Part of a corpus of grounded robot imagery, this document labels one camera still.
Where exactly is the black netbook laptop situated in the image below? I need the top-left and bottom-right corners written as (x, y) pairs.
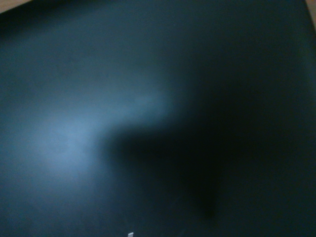
top-left (0, 0), bottom-right (316, 237)

